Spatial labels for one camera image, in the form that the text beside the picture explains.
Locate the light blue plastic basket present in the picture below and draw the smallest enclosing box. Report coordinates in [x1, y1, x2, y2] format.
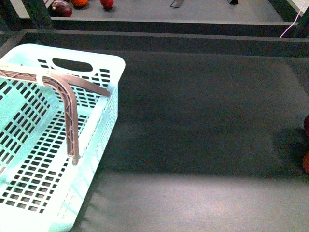
[0, 44, 126, 232]

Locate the brown basket handle front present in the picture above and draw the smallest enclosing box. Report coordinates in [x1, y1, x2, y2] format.
[0, 69, 80, 166]

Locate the brown basket handle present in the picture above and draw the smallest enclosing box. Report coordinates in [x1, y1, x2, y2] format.
[0, 69, 80, 166]
[0, 63, 111, 97]

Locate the white cable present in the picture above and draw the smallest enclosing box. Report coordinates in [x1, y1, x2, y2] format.
[279, 7, 304, 38]

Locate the dark red fruit right edge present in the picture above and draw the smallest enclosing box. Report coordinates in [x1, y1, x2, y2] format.
[304, 115, 309, 137]

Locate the red fruit on shelf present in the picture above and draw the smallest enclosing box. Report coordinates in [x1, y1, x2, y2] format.
[100, 0, 114, 10]

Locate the dark purple fruit on shelf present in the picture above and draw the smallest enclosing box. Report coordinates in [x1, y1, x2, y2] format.
[51, 0, 73, 17]

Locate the brown basket handle rear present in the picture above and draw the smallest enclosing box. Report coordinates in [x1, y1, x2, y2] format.
[0, 63, 111, 97]

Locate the white tape on handles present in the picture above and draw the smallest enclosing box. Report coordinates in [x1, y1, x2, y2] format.
[36, 72, 52, 87]

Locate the orange fruit on shelf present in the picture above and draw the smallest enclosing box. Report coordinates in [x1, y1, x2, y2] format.
[71, 0, 88, 7]

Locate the grey shelf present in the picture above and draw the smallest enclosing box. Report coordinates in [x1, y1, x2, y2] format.
[63, 0, 298, 25]

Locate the black stand foot right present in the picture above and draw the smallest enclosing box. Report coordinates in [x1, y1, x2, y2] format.
[227, 0, 239, 5]

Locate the orange-red fruit right edge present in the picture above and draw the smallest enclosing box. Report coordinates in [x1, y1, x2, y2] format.
[302, 152, 309, 174]

